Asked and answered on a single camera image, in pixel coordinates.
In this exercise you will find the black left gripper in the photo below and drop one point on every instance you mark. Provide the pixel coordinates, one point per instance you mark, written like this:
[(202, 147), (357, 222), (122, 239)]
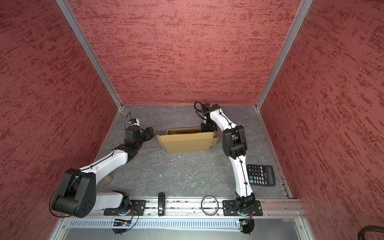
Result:
[(148, 133)]

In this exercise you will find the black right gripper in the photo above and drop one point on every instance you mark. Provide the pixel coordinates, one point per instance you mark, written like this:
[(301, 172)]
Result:
[(204, 129)]

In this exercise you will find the brown cardboard box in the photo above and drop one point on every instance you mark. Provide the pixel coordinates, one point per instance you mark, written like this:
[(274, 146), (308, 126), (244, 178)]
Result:
[(193, 139)]

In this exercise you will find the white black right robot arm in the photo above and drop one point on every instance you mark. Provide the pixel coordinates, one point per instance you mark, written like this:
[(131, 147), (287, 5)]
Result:
[(234, 146)]

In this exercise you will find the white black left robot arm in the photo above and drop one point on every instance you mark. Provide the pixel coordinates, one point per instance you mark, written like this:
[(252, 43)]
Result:
[(76, 193)]

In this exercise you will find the small glass jar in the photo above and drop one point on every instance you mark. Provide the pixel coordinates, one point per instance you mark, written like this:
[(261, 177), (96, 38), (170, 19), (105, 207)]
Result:
[(106, 180)]

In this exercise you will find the black handheld device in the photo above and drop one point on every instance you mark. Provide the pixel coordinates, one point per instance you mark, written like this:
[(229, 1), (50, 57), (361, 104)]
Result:
[(161, 204)]

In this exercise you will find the black calculator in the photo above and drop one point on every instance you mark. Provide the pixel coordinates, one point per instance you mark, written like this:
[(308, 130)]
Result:
[(261, 175)]

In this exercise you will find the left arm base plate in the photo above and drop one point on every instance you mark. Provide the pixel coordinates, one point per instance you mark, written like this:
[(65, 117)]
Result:
[(137, 208)]

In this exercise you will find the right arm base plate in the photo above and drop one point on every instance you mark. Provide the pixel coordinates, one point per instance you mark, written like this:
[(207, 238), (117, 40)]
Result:
[(233, 208)]

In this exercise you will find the white slotted cable duct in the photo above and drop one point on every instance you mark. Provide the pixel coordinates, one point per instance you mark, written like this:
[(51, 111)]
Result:
[(170, 224)]

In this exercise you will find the aluminium front rail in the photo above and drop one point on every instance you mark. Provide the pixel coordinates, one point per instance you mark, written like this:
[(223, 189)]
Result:
[(196, 208)]

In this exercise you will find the left rear aluminium corner post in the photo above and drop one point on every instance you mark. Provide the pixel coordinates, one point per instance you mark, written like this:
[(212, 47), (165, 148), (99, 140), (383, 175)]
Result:
[(79, 33)]

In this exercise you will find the aluminium corner post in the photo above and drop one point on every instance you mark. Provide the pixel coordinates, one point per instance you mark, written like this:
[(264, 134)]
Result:
[(291, 35), (79, 33)]

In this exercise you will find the right rear aluminium corner post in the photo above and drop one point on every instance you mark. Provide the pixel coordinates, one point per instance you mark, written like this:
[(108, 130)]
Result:
[(291, 35)]

